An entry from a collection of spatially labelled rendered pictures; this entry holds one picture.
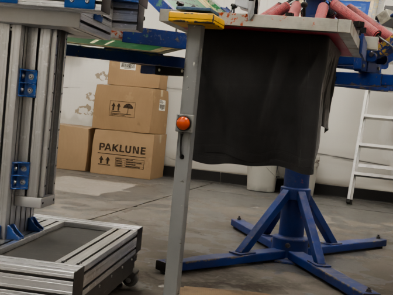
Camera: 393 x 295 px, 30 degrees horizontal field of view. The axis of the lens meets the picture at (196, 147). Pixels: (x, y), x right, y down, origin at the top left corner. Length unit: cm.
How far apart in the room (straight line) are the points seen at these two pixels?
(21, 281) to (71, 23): 76
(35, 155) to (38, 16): 44
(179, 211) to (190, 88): 35
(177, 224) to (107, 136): 488
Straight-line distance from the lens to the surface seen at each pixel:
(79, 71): 759
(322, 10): 343
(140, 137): 682
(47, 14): 227
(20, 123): 240
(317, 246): 340
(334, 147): 692
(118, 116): 690
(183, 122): 201
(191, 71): 206
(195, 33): 206
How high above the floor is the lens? 69
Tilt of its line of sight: 3 degrees down
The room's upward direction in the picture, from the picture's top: 5 degrees clockwise
